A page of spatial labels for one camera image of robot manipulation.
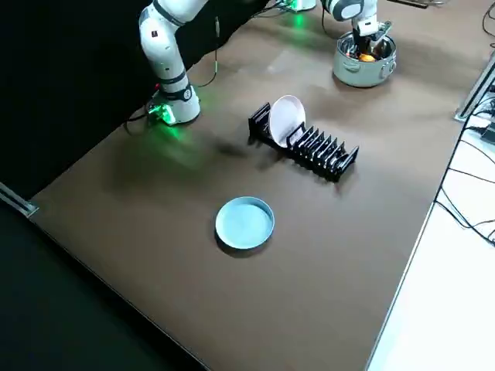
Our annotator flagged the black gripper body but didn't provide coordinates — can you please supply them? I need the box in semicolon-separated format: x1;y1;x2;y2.
353;32;374;51

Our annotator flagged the stainless steel pot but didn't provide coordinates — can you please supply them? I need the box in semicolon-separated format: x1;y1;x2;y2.
333;30;398;89

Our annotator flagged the pale pink plate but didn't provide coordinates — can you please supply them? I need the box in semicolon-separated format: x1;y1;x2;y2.
268;94;308;150

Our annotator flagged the light blue plate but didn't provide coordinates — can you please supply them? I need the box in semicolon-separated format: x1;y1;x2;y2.
214;196;276;252

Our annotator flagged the black dish rack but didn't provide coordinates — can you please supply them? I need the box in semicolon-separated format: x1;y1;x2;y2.
247;100;360;183

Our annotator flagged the aluminium frame post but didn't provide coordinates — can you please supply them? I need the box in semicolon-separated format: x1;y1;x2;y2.
455;57;495;121

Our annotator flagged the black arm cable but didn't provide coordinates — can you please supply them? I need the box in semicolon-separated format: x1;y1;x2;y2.
192;15;222;89

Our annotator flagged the aluminium frame rail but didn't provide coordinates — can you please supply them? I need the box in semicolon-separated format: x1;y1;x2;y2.
0;181;40;217

